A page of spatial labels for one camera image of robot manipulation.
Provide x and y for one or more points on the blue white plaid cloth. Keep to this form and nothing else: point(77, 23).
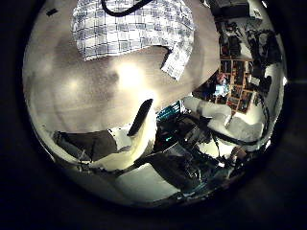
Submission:
point(128, 28)

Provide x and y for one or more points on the wooden compartment shelf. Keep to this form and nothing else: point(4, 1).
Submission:
point(238, 83)

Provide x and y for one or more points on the small black tape strip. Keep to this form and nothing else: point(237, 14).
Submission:
point(51, 12)

